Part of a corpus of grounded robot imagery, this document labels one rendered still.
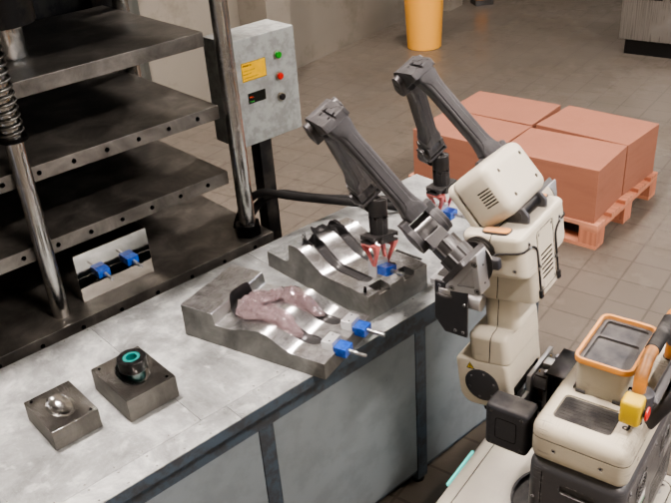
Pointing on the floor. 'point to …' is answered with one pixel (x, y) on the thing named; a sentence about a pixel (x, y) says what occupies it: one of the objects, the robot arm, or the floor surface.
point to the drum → (423, 24)
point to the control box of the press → (261, 98)
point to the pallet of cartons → (564, 156)
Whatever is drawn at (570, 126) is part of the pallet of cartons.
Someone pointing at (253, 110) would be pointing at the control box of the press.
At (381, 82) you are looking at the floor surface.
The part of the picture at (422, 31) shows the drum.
